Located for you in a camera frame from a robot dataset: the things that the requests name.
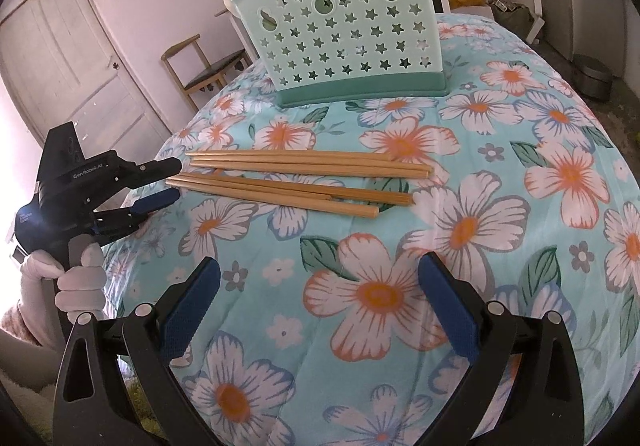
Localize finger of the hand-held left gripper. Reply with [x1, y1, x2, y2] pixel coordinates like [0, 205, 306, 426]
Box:
[117, 157, 183, 189]
[92, 188, 181, 236]

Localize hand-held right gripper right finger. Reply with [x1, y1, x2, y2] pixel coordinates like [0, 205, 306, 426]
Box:
[417, 252, 586, 446]

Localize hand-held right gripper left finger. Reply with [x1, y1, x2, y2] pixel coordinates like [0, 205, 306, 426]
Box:
[52, 256, 223, 446]

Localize mint green utensil holder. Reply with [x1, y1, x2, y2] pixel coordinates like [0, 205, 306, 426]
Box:
[231, 0, 449, 108]

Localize person's left forearm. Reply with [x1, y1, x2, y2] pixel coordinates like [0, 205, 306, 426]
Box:
[0, 296, 68, 352]

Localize person's left hand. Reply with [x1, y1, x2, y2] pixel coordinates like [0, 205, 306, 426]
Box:
[20, 241, 108, 324]

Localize floral blue tablecloth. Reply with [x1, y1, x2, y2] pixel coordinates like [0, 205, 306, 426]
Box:
[100, 8, 640, 446]

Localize green shaggy rug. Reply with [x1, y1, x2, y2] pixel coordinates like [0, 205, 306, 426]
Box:
[116, 366, 168, 434]

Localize wooden chair with dark seat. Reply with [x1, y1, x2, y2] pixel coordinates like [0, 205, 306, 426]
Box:
[161, 35, 253, 114]

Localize white panel door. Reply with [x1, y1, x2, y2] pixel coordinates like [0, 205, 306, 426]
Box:
[0, 0, 173, 162]

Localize dark rice cooker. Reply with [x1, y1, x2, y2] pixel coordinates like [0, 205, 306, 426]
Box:
[572, 53, 615, 102]

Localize green sack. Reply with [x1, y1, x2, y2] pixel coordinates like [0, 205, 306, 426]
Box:
[487, 0, 532, 34]

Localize white boards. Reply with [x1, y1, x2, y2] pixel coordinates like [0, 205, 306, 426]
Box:
[527, 0, 546, 44]

